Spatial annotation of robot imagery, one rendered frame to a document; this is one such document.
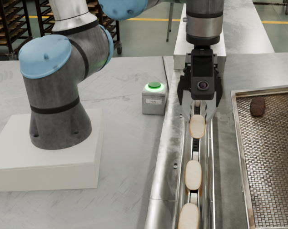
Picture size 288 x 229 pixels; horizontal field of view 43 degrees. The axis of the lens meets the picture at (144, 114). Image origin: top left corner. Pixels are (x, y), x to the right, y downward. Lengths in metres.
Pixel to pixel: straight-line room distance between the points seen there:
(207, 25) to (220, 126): 0.40
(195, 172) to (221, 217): 0.11
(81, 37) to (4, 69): 0.68
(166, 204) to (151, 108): 0.42
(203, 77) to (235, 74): 0.65
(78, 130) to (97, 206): 0.19
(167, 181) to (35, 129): 0.33
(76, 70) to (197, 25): 0.29
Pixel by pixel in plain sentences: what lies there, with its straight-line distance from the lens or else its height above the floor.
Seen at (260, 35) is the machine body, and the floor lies 0.82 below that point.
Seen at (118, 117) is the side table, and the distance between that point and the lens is 1.09.
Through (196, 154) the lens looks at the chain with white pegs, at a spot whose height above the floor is 0.87.
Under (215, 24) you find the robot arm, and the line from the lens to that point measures 0.75.
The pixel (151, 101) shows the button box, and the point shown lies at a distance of 1.07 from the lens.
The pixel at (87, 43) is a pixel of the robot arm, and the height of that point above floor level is 1.09.
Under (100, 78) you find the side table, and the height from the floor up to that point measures 0.82.
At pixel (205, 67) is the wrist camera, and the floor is 1.09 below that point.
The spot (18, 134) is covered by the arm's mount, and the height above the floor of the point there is 0.88.
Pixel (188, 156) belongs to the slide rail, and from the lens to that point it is 0.88.
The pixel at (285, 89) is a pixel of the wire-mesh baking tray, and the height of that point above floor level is 0.92.
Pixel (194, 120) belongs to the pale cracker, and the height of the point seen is 0.93.
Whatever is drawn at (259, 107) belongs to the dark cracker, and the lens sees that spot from 0.99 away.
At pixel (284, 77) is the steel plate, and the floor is 0.82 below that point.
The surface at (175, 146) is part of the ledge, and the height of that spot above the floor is 0.86.
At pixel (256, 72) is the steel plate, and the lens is 1.41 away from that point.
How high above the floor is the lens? 1.39
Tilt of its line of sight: 31 degrees down
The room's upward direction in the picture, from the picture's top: 1 degrees counter-clockwise
